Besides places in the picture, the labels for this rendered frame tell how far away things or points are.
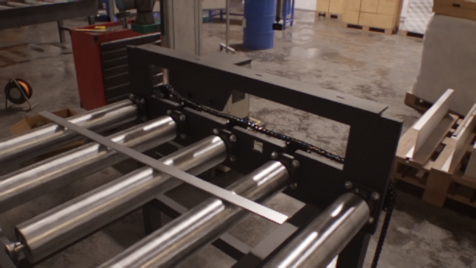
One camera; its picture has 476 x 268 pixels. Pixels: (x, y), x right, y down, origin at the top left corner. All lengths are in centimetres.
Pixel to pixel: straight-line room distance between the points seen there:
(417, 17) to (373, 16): 96
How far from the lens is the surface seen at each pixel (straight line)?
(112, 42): 348
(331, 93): 128
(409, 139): 327
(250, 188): 120
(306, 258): 98
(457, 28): 450
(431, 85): 472
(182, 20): 296
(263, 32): 689
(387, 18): 948
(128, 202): 123
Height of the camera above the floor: 158
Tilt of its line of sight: 27 degrees down
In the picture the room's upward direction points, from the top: 1 degrees clockwise
